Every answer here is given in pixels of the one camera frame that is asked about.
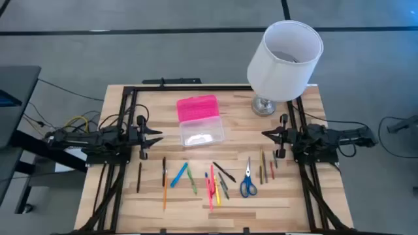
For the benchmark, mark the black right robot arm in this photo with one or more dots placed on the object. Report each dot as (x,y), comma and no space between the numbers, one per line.
(326,137)

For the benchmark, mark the dark green pen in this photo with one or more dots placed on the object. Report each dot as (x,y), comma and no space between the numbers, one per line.
(224,191)

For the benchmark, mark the yellow highlighter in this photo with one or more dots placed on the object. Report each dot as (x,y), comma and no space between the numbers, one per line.
(217,196)

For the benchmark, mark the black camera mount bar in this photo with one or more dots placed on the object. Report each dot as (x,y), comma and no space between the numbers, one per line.
(173,81)

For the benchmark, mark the clear supply box pink lid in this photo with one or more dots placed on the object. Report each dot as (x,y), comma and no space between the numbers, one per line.
(199,111)

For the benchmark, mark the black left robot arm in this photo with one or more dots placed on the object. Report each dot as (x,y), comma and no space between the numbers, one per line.
(107,140)

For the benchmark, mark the dark brown pencil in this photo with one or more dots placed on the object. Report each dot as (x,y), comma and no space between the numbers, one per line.
(139,178)

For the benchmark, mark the pink pen blue cap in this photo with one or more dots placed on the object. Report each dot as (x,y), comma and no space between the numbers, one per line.
(209,194)

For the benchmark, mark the grey desk black legs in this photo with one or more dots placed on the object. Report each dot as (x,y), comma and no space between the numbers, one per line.
(16,85)

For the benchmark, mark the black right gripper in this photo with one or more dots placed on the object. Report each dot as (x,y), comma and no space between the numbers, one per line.
(284,137)

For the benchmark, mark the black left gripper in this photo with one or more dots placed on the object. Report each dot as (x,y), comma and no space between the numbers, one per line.
(142,137)

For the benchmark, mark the orange pencil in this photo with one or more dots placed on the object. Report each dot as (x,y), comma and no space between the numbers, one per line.
(165,192)

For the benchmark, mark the pink highlighter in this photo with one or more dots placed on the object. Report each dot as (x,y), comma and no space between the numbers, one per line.
(212,178)

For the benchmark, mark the green pen clear barrel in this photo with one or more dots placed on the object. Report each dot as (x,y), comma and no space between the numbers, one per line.
(192,180)

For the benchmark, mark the white shade table lamp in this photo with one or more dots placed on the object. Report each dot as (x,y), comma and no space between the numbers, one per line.
(281,75)

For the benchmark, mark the grey pen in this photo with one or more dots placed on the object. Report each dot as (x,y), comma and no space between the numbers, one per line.
(264,169)

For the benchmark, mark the dark laptop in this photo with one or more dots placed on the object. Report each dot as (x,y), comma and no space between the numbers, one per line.
(8,99)

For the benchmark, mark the yellow pencil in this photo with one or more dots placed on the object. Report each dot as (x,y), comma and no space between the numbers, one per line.
(261,169)

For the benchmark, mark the grey floor stand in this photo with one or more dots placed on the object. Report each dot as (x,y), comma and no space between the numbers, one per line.
(405,123)

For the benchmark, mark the white paper box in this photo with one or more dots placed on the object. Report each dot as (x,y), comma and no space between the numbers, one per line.
(70,164)

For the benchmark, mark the black pen white print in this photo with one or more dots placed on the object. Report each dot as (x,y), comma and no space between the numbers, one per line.
(224,172)

